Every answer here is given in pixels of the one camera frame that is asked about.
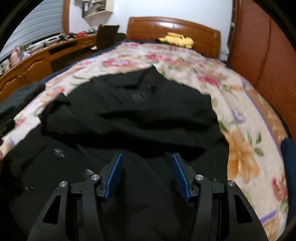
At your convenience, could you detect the black trench coat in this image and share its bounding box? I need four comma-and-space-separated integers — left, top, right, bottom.
1, 67, 229, 240

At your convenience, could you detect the dark grey folded garment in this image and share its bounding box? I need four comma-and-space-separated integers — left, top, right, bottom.
1, 82, 45, 120

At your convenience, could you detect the wooden desk with cabinets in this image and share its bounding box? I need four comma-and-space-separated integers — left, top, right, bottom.
1, 34, 96, 101

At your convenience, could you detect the floral bed blanket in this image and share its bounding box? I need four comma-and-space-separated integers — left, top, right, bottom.
1, 41, 288, 240

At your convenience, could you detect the folded navy blue garment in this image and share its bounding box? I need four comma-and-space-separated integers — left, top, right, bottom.
280, 138, 296, 224

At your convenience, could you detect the grey window blind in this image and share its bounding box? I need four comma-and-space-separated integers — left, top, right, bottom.
1, 0, 64, 60

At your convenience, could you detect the red basket on desk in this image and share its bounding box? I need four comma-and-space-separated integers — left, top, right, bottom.
76, 32, 87, 38

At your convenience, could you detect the dark wooden chair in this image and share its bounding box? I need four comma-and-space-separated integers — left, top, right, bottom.
96, 25, 126, 51

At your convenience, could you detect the wooden bed headboard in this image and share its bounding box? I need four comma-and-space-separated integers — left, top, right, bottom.
126, 16, 221, 59

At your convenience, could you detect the yellow pikachu plush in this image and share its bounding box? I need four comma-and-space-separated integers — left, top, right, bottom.
158, 32, 194, 49

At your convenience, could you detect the wooden louvered wardrobe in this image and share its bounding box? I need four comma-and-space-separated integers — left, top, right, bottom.
228, 1, 295, 140

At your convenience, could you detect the white wall shelf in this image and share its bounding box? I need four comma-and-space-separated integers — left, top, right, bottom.
82, 0, 114, 19

